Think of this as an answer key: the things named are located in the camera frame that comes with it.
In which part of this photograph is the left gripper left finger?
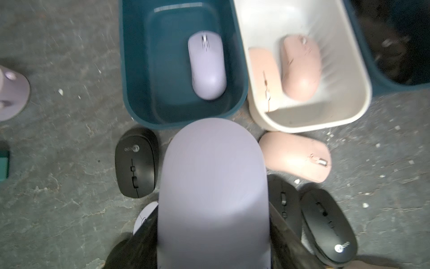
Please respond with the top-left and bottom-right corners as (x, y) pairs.
(104, 208), (158, 269)

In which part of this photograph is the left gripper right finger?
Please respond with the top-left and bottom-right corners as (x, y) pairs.
(269, 204), (324, 269)

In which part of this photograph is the black mouse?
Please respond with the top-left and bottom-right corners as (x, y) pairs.
(300, 189), (358, 267)
(267, 174), (302, 239)
(115, 127), (160, 198)

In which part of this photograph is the purple mouse top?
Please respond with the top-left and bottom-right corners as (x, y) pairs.
(157, 118), (271, 269)

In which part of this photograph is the purple mouse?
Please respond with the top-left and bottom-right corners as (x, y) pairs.
(188, 31), (227, 100)
(157, 118), (271, 269)
(133, 201), (159, 235)

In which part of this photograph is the pink mouse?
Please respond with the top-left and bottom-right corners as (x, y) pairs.
(249, 48), (283, 113)
(259, 132), (332, 183)
(281, 35), (322, 102)

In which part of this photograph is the purple mouse bottom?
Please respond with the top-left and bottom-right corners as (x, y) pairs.
(188, 31), (227, 100)

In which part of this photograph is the left teal storage box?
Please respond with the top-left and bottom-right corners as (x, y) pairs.
(119, 1), (249, 130)

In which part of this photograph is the teal storage box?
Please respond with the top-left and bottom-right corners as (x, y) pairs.
(343, 1), (430, 96)
(119, 1), (249, 130)

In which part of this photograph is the white storage box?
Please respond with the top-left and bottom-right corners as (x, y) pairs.
(235, 1), (372, 133)

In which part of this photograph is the right teal storage box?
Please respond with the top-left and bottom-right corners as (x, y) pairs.
(343, 1), (430, 96)

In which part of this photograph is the purple mouse middle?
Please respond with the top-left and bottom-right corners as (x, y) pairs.
(133, 201), (159, 235)

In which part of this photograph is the small teal block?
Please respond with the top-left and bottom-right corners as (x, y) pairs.
(0, 141), (10, 182)

